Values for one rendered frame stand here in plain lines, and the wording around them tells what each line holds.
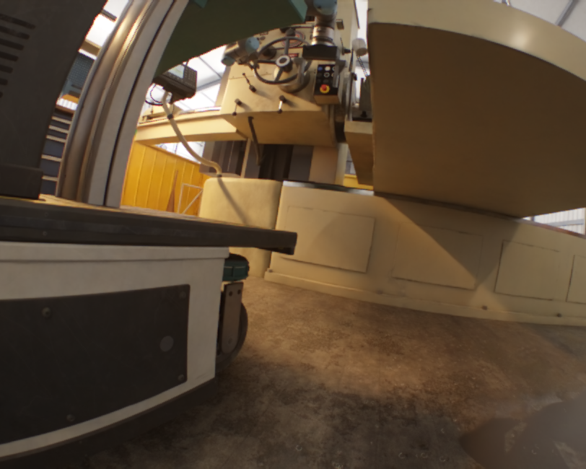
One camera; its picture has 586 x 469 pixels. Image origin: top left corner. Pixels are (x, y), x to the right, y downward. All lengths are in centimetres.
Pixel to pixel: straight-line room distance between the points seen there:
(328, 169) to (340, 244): 88
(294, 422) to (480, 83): 64
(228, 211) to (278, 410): 137
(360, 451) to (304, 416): 12
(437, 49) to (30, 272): 50
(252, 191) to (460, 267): 130
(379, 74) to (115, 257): 44
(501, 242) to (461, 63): 130
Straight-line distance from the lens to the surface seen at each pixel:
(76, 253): 23
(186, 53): 83
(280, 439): 45
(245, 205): 162
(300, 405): 52
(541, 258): 180
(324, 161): 216
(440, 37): 38
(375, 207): 143
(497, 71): 44
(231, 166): 249
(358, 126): 134
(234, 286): 48
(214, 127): 226
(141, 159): 395
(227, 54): 139
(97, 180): 42
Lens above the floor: 33
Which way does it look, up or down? 1 degrees down
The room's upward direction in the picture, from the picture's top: 9 degrees clockwise
